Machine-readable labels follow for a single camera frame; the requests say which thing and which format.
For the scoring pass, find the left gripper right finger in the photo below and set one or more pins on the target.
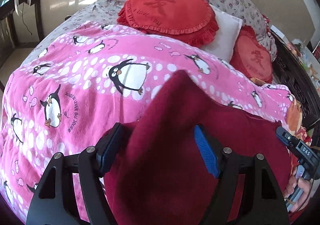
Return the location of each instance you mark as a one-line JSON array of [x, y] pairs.
[[262, 201]]

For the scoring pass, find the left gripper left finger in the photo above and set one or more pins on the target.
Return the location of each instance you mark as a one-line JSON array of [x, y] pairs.
[[54, 200]]

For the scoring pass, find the maroon sweatshirt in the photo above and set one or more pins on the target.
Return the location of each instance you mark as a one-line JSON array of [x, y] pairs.
[[159, 176]]

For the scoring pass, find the person right hand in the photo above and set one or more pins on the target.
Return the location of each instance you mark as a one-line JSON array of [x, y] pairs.
[[303, 186]]

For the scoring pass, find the orange cream patterned blanket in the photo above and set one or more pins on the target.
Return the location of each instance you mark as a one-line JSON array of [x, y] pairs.
[[294, 117]]

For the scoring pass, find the dark carved wooden headboard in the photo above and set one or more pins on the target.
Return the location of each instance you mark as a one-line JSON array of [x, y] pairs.
[[291, 73]]

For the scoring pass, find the pink penguin blanket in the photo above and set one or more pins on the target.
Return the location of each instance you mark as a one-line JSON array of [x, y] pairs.
[[96, 75]]

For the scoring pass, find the red heart pillow right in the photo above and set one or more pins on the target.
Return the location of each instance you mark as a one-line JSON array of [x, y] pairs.
[[251, 58]]

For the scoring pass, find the red heart pillow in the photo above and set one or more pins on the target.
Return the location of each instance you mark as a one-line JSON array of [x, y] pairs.
[[251, 58], [190, 21]]

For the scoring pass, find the white square pillow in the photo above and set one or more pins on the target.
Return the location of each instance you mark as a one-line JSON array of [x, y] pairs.
[[226, 36]]

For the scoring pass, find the red heart pillow left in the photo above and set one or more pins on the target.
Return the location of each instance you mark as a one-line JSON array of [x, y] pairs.
[[190, 21]]

